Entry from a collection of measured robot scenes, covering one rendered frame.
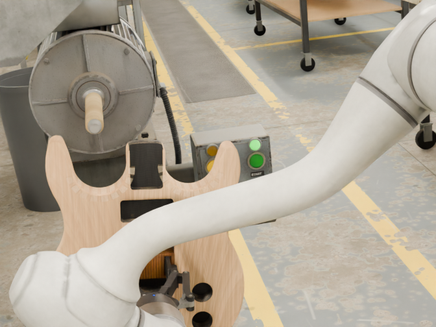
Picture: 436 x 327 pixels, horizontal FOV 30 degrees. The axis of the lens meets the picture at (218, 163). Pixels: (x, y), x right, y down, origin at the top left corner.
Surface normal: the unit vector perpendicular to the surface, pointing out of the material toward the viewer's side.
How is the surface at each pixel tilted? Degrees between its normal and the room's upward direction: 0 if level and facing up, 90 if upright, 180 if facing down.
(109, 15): 90
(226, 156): 86
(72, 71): 83
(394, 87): 70
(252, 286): 0
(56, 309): 79
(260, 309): 0
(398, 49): 59
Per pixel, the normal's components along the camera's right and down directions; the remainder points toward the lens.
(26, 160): -0.39, 0.40
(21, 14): 0.15, 0.32
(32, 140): -0.17, 0.40
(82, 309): 0.23, 0.09
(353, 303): -0.10, -0.94
